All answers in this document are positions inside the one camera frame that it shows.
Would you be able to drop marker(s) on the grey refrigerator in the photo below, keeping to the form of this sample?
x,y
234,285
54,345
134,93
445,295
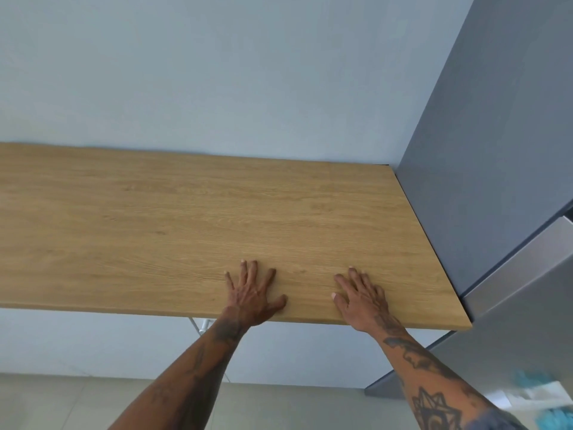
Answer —
x,y
492,174

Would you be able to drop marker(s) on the person's right forearm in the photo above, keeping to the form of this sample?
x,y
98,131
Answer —
x,y
425,376

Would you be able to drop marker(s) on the person's right thumb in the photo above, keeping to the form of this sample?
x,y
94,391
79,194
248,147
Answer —
x,y
340,301

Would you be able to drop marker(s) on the person's right hand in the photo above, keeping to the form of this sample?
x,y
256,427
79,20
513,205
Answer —
x,y
365,308

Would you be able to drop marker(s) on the person's right middle finger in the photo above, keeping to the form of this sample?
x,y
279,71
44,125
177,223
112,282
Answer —
x,y
355,278

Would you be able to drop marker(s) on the person's left little finger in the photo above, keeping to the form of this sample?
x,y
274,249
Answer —
x,y
230,281

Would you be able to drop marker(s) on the person's right little finger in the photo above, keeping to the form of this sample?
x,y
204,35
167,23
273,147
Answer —
x,y
380,293

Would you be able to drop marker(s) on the white metal table leg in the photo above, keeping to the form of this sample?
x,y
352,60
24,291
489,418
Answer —
x,y
200,325

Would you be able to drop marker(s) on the grey shirt sleeve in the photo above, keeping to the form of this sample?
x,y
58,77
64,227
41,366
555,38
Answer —
x,y
492,420

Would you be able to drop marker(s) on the person's left forearm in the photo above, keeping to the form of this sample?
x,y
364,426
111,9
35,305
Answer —
x,y
192,380

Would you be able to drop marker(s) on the person's left thumb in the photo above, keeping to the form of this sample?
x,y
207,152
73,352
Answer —
x,y
278,303

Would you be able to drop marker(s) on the person's left middle finger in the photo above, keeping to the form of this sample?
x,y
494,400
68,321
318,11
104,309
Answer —
x,y
254,274

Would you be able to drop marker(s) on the person's left hand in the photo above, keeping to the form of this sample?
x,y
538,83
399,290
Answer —
x,y
250,304

